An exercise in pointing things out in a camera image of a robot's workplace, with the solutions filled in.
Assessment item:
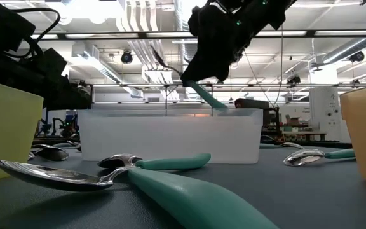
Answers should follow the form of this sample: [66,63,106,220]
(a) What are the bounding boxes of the black-handled metal spoon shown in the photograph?
[31,144,70,162]

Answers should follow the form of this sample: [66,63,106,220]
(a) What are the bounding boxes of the long silver air duct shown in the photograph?
[321,36,366,64]

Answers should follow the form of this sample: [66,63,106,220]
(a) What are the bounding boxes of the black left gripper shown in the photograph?
[0,47,93,111]

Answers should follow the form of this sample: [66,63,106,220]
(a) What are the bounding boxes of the white rectangular air duct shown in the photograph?
[71,43,144,98]

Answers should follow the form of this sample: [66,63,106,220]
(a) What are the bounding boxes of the yellow-green plastic bin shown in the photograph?
[0,78,44,184]

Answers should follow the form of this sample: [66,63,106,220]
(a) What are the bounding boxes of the black frame workbench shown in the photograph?
[87,83,215,111]

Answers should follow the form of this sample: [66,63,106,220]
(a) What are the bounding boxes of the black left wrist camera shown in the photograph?
[0,2,37,53]

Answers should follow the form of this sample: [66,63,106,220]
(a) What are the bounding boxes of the white ceiling pipes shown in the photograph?
[116,0,175,85]

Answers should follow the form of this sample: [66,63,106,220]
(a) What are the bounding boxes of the black left camera cable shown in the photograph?
[11,6,62,60]

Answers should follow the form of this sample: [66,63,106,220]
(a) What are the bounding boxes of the black background monitor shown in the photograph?
[234,97,270,111]

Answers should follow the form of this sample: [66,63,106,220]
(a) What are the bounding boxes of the blue-grey table mat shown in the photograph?
[0,144,366,229]

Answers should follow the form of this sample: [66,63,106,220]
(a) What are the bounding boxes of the thin hanging cable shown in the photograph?
[280,24,284,108]

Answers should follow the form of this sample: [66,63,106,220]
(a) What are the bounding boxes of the clear plastic bin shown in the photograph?
[77,108,264,165]

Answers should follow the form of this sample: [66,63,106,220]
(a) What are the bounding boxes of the black ceiling light rail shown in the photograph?
[32,29,366,41]

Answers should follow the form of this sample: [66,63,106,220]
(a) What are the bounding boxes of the black ceiling spotlight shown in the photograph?
[286,74,301,87]
[120,50,133,64]
[349,50,365,63]

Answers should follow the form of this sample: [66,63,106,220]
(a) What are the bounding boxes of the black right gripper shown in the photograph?
[180,0,266,83]

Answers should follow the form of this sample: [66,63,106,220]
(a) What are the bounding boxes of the cardboard box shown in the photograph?
[285,114,302,127]

